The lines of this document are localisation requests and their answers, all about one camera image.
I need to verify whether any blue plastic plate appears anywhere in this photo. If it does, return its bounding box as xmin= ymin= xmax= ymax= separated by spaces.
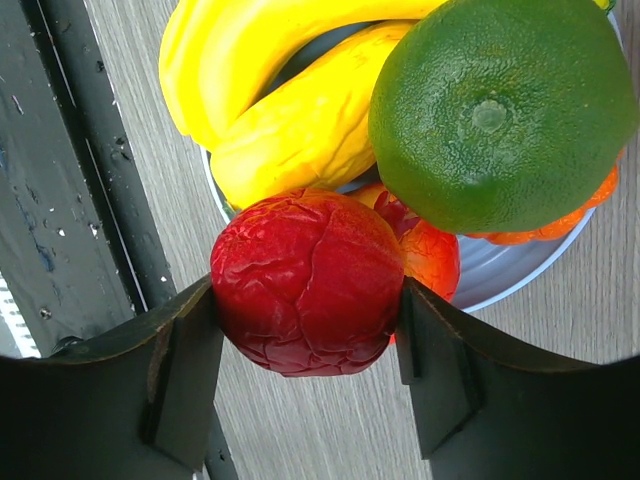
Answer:
xmin=199 ymin=9 xmax=626 ymax=314

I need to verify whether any yellow fake lemon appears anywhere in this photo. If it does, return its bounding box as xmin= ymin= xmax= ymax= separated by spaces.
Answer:
xmin=211 ymin=21 xmax=414 ymax=210

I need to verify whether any orange fake pumpkin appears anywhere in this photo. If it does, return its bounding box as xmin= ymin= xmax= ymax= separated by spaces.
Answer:
xmin=469 ymin=164 xmax=618 ymax=246

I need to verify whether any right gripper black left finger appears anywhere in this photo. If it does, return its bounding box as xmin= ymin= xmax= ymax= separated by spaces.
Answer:
xmin=1 ymin=278 xmax=224 ymax=479

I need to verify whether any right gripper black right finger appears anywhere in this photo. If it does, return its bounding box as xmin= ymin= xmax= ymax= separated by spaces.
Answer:
xmin=396 ymin=279 xmax=639 ymax=479

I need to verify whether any green fake apple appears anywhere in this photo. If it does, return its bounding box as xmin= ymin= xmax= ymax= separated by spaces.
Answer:
xmin=369 ymin=1 xmax=639 ymax=234

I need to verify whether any aluminium rail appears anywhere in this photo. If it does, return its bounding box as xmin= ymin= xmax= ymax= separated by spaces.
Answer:
xmin=0 ymin=276 xmax=41 ymax=358

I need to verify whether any red fake strawberry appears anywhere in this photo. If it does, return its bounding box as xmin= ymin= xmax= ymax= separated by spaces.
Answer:
xmin=210 ymin=188 xmax=404 ymax=377

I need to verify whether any yellow fake banana bunch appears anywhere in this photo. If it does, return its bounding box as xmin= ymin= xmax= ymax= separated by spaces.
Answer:
xmin=158 ymin=0 xmax=439 ymax=148

